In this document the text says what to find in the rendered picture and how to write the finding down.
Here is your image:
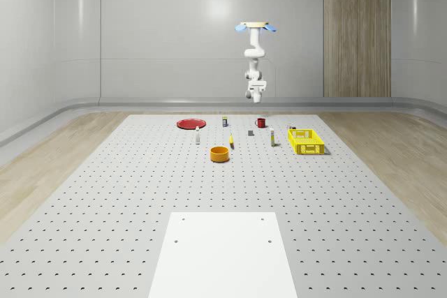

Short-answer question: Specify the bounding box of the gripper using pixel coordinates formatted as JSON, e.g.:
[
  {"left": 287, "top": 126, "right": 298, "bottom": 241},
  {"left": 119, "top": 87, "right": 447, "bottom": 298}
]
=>
[{"left": 244, "top": 80, "right": 268, "bottom": 104}]

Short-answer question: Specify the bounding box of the drone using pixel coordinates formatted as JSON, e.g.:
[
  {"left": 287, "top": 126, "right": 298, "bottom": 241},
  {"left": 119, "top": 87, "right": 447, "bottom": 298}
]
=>
[{"left": 234, "top": 21, "right": 278, "bottom": 34}]

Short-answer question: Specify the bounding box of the red plate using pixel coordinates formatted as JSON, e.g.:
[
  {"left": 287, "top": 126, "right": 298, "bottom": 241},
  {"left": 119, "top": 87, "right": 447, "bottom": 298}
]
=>
[{"left": 176, "top": 118, "right": 207, "bottom": 131}]

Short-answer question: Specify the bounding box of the yellow bowl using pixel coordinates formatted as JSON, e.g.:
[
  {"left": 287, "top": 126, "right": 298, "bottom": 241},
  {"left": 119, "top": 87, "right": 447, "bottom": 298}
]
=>
[{"left": 210, "top": 146, "right": 230, "bottom": 164}]

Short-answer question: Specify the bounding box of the yellow basket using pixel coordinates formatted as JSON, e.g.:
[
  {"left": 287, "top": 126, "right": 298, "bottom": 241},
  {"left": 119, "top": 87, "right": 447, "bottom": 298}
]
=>
[{"left": 287, "top": 128, "right": 326, "bottom": 156}]

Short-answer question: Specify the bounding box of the white board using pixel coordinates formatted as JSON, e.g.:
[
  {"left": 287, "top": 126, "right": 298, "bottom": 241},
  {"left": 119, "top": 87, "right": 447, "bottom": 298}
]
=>
[{"left": 147, "top": 211, "right": 299, "bottom": 298}]

